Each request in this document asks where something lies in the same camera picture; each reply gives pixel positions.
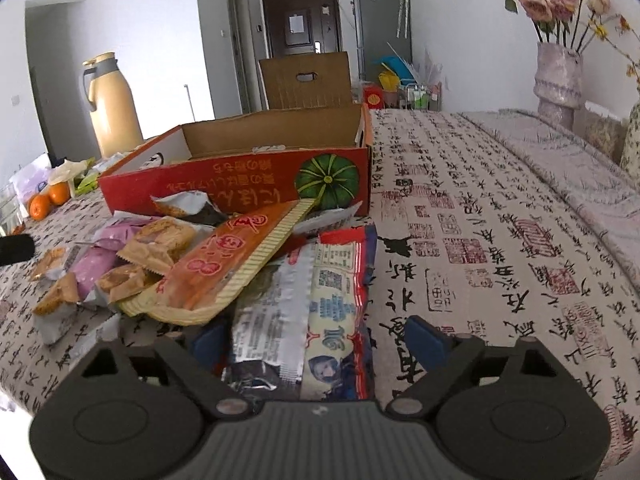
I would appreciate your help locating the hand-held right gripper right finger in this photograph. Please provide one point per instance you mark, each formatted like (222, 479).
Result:
(425, 342)

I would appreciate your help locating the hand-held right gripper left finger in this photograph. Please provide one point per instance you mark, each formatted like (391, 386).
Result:
(207, 347)

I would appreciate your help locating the large silver red snack packet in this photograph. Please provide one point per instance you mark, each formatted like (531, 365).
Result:
(330, 300)

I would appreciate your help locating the pink snack packet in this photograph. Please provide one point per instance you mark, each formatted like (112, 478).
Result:
(120, 227)

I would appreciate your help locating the white plastic snack packet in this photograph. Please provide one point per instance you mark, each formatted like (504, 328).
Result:
(325, 220)

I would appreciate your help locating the red cardboard box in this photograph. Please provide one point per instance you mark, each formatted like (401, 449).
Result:
(240, 182)

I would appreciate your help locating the clear drinking glass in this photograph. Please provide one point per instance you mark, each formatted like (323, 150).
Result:
(10, 207)

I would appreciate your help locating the orange fruit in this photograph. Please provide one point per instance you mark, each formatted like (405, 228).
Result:
(59, 192)
(39, 206)

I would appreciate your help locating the white purple plastic bag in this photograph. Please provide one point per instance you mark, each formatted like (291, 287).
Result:
(30, 177)

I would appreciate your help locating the green snack packet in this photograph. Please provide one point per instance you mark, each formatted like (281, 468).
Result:
(86, 182)

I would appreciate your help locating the white printed packet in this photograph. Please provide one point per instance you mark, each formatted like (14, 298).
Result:
(107, 164)

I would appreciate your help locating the beige thermos jug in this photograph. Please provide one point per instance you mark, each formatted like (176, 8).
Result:
(117, 110)

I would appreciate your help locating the thin metal pole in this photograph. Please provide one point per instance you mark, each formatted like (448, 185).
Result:
(190, 110)

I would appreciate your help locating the small red gift box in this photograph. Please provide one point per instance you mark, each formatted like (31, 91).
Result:
(372, 96)

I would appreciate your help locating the patterned cushion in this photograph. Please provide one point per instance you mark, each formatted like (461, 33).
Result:
(605, 135)

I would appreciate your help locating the pink dried grass bunch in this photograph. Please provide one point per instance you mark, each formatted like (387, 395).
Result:
(432, 67)

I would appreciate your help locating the brown cardboard box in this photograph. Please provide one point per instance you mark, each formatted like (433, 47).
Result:
(305, 90)

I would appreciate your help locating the blue plastic dustpan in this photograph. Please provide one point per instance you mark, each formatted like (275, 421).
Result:
(392, 65)

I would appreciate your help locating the pink textured vase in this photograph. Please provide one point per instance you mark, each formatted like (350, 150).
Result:
(557, 80)

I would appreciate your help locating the grey refrigerator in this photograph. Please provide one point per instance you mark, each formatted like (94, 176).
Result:
(375, 35)

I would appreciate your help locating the white door notice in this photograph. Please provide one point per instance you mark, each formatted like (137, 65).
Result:
(295, 22)

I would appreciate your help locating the white folded umbrella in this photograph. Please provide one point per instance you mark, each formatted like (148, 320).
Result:
(402, 5)

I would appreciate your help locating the dark brown door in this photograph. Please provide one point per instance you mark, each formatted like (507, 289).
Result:
(320, 15)

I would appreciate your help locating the dried pink flowers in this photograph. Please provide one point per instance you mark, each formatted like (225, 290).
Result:
(537, 2)

